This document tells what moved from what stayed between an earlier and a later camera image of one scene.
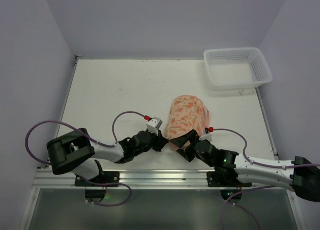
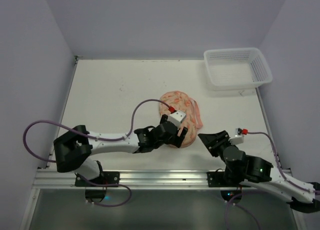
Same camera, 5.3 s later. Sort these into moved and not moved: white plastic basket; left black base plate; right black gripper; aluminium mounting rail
Moved: right black gripper
Not moved: white plastic basket; aluminium mounting rail; left black base plate
